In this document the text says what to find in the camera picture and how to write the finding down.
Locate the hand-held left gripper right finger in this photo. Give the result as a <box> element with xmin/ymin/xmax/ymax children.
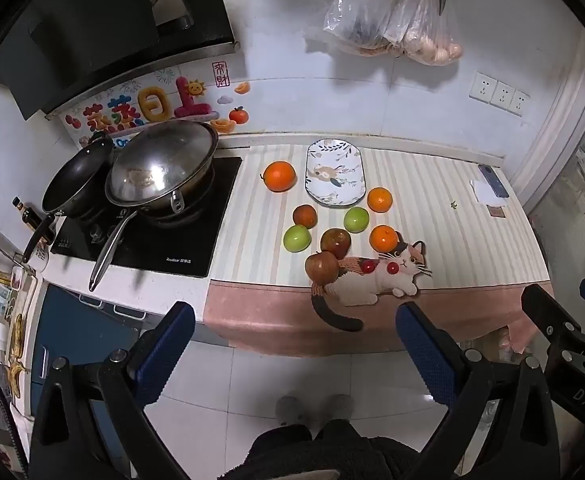
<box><xmin>395</xmin><ymin>301</ymin><xmax>560</xmax><ymax>480</ymax></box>

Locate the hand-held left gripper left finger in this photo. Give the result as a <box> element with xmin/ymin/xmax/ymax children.
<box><xmin>30</xmin><ymin>301</ymin><xmax>196</xmax><ymax>480</ymax></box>

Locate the red apple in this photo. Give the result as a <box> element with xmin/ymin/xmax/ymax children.
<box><xmin>293</xmin><ymin>204</ymin><xmax>318</xmax><ymax>228</ymax></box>
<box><xmin>320</xmin><ymin>228</ymin><xmax>352</xmax><ymax>260</ymax></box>
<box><xmin>305</xmin><ymin>251</ymin><xmax>339</xmax><ymax>285</ymax></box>

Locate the green apple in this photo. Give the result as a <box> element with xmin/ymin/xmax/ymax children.
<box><xmin>343</xmin><ymin>207</ymin><xmax>370</xmax><ymax>233</ymax></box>
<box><xmin>284</xmin><ymin>225</ymin><xmax>311</xmax><ymax>253</ymax></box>

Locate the oval floral ceramic plate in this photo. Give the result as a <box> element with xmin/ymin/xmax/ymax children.
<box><xmin>305</xmin><ymin>138</ymin><xmax>368</xmax><ymax>207</ymax></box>

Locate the large orange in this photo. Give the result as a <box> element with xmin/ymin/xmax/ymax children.
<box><xmin>261</xmin><ymin>160</ymin><xmax>297</xmax><ymax>193</ymax></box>

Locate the cat-shaped mat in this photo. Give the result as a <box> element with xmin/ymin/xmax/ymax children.
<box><xmin>311</xmin><ymin>241</ymin><xmax>433</xmax><ymax>332</ymax></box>

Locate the blue cabinet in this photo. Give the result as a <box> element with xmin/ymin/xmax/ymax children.
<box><xmin>30</xmin><ymin>282</ymin><xmax>158</xmax><ymax>461</ymax></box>

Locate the black gas stove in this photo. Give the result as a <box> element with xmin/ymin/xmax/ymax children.
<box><xmin>50</xmin><ymin>156</ymin><xmax>243</xmax><ymax>279</ymax></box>

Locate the striped tablecloth with pink border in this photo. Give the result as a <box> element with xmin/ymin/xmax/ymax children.
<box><xmin>202</xmin><ymin>144</ymin><xmax>555</xmax><ymax>358</ymax></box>

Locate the steel wok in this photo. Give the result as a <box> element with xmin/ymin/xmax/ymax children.
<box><xmin>88</xmin><ymin>160</ymin><xmax>218</xmax><ymax>292</ymax></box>

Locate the grey slipper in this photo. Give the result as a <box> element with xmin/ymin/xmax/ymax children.
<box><xmin>276</xmin><ymin>395</ymin><xmax>305</xmax><ymax>426</ymax></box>

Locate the white paper sheet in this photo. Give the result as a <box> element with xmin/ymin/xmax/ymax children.
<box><xmin>469</xmin><ymin>177</ymin><xmax>509</xmax><ymax>208</ymax></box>

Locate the person's black fleece clothing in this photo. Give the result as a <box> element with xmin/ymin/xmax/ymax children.
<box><xmin>217</xmin><ymin>420</ymin><xmax>423</xmax><ymax>480</ymax></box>

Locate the blue smartphone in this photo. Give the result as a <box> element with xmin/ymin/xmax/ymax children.
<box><xmin>477</xmin><ymin>163</ymin><xmax>510</xmax><ymax>199</ymax></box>

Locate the yellow banana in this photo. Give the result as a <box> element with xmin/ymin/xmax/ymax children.
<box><xmin>7</xmin><ymin>360</ymin><xmax>30</xmax><ymax>401</ymax></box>
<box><xmin>10</xmin><ymin>312</ymin><xmax>26</xmax><ymax>361</ymax></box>

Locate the black frying pan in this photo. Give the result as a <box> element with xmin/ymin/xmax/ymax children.
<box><xmin>21</xmin><ymin>131</ymin><xmax>116</xmax><ymax>264</ymax></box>

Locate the dark sauce bottle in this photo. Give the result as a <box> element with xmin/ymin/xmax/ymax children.
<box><xmin>12</xmin><ymin>196</ymin><xmax>43</xmax><ymax>233</ymax></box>

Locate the clear plastic bag with eggs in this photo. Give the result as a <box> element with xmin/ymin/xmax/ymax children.
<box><xmin>387</xmin><ymin>0</ymin><xmax>465</xmax><ymax>67</ymax></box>

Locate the black range hood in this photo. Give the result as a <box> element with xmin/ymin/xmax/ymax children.
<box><xmin>0</xmin><ymin>0</ymin><xmax>238</xmax><ymax>121</ymax></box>

